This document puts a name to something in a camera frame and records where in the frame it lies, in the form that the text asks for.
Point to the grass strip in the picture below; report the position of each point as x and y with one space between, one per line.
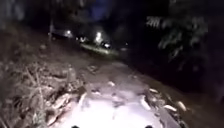
98 50

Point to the leaf-covered earth bank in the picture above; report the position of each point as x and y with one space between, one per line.
30 83

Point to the dark leafy bushes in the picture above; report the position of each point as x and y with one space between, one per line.
180 36

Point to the robot's own part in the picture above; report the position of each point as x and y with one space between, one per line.
75 126
148 126

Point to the leaf-strewn dirt path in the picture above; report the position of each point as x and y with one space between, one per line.
113 100

